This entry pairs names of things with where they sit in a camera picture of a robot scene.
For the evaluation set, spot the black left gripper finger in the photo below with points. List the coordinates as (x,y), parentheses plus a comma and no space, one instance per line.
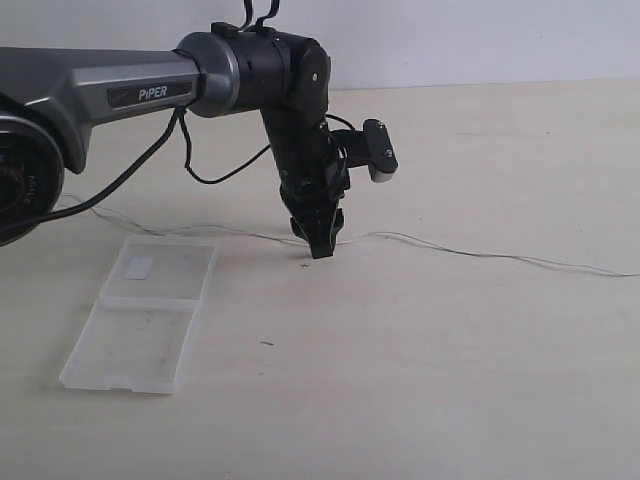
(326,222)
(303,219)

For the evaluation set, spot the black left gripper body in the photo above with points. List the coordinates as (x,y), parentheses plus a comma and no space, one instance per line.
(311,169)

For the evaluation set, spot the clear plastic storage case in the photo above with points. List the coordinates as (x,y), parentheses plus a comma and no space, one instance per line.
(140,330)

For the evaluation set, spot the white wired earphones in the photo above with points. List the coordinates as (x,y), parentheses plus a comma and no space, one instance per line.
(122,220)

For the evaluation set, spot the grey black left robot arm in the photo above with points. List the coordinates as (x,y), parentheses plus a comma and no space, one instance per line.
(52,99)

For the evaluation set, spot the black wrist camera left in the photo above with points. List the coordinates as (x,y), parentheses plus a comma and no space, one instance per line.
(369,147)

